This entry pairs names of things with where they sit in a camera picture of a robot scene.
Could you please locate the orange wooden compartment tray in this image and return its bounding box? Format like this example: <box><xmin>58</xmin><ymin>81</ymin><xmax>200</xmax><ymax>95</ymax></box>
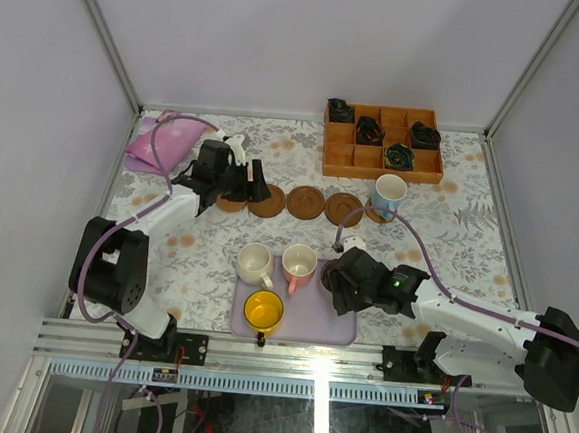
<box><xmin>322</xmin><ymin>98</ymin><xmax>445</xmax><ymax>185</ymax></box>

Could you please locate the grey purple ceramic mug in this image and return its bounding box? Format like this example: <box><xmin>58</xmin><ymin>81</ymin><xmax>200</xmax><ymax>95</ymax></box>
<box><xmin>320</xmin><ymin>263</ymin><xmax>330</xmax><ymax>290</ymax></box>

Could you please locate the aluminium front frame rail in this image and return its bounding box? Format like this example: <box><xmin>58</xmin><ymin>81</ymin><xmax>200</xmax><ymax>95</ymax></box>
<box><xmin>32</xmin><ymin>315</ymin><xmax>571</xmax><ymax>399</ymax></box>

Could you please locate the yellow ceramic mug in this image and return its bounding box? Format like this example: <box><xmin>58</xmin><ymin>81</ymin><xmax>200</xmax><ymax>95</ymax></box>
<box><xmin>243</xmin><ymin>290</ymin><xmax>284</xmax><ymax>339</ymax></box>

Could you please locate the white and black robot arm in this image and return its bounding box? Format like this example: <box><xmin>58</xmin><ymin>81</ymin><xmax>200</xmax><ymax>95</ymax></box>
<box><xmin>68</xmin><ymin>139</ymin><xmax>271</xmax><ymax>362</ymax></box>
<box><xmin>321</xmin><ymin>247</ymin><xmax>579</xmax><ymax>412</ymax></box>

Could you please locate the pink ceramic mug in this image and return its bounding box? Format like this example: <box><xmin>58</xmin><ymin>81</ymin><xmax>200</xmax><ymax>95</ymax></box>
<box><xmin>281</xmin><ymin>243</ymin><xmax>318</xmax><ymax>296</ymax></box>

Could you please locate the light bamboo coaster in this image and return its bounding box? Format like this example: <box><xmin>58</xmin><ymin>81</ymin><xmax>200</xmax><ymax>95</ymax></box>
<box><xmin>365</xmin><ymin>199</ymin><xmax>395</xmax><ymax>224</ymax></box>
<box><xmin>215</xmin><ymin>197</ymin><xmax>246</xmax><ymax>213</ymax></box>

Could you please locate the white floral tablecloth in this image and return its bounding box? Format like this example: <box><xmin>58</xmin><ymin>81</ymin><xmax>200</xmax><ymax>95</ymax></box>
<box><xmin>148</xmin><ymin>115</ymin><xmax>517</xmax><ymax>332</ymax></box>

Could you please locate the lavender plastic serving tray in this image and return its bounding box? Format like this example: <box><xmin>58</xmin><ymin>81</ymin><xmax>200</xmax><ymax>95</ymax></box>
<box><xmin>228</xmin><ymin>250</ymin><xmax>364</xmax><ymax>348</ymax></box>

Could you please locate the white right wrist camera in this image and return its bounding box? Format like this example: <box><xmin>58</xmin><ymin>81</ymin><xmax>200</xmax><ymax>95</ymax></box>
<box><xmin>332</xmin><ymin>235</ymin><xmax>366</xmax><ymax>254</ymax></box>

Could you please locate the white ceramic mug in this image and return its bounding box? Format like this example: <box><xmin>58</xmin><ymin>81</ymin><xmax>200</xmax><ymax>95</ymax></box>
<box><xmin>235</xmin><ymin>243</ymin><xmax>275</xmax><ymax>290</ymax></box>

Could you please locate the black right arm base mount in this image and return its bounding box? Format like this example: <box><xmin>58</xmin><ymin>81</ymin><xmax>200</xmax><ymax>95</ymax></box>
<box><xmin>375</xmin><ymin>331</ymin><xmax>464</xmax><ymax>386</ymax></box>

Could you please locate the blue slotted cable duct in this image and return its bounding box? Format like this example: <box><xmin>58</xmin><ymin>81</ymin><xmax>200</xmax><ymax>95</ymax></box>
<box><xmin>51</xmin><ymin>359</ymin><xmax>445</xmax><ymax>410</ymax></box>

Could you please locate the pink folded cloth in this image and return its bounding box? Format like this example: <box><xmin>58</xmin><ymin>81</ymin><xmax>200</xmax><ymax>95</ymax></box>
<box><xmin>124</xmin><ymin>111</ymin><xmax>207</xmax><ymax>175</ymax></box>

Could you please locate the dark floral rolled cloth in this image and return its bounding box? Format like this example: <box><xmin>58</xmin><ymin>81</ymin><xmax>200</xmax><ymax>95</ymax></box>
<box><xmin>327</xmin><ymin>98</ymin><xmax>355</xmax><ymax>124</ymax></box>
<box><xmin>383</xmin><ymin>143</ymin><xmax>415</xmax><ymax>171</ymax></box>
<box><xmin>410</xmin><ymin>121</ymin><xmax>441</xmax><ymax>151</ymax></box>
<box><xmin>355</xmin><ymin>116</ymin><xmax>385</xmax><ymax>146</ymax></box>

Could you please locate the light blue ceramic mug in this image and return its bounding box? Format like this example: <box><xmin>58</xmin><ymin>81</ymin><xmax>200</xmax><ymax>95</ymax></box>
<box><xmin>371</xmin><ymin>174</ymin><xmax>408</xmax><ymax>215</ymax></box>

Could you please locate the dark wooden grooved coaster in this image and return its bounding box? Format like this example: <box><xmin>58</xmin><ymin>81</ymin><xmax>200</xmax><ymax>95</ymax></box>
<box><xmin>247</xmin><ymin>184</ymin><xmax>286</xmax><ymax>219</ymax></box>
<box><xmin>285</xmin><ymin>185</ymin><xmax>325</xmax><ymax>220</ymax></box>
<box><xmin>324</xmin><ymin>192</ymin><xmax>363</xmax><ymax>225</ymax></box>

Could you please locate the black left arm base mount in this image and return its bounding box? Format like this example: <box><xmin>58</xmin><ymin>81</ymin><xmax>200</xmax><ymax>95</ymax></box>
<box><xmin>129</xmin><ymin>314</ymin><xmax>210</xmax><ymax>366</ymax></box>

